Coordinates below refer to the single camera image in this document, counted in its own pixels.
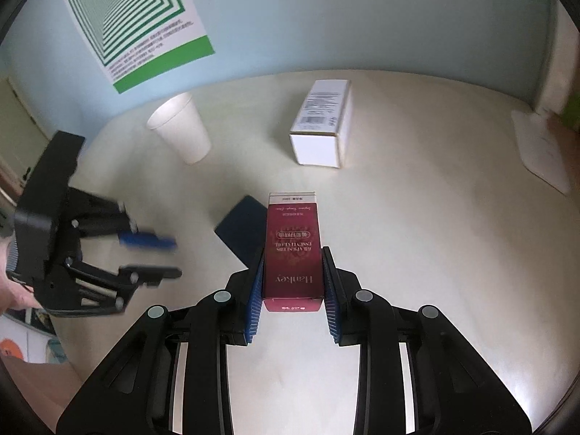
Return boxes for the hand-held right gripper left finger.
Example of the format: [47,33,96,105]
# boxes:
[57,249,266,435]

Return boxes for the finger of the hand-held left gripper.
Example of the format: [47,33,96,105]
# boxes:
[63,260,183,316]
[68,188,177,250]

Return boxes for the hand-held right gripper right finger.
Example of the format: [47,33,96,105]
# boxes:
[321,245,533,435]

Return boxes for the dark red carton box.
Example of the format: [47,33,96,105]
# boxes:
[263,192,324,313]

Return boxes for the person's left hand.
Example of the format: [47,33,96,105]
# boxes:
[0,276,39,314]

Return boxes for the dark blue card pack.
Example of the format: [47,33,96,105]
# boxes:
[214,195,268,270]

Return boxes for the white paper cup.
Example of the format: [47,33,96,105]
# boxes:
[146,95,212,165]

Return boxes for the white box with label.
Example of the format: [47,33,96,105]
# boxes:
[290,80,353,168]

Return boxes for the green white wall poster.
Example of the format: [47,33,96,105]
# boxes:
[57,0,215,95]

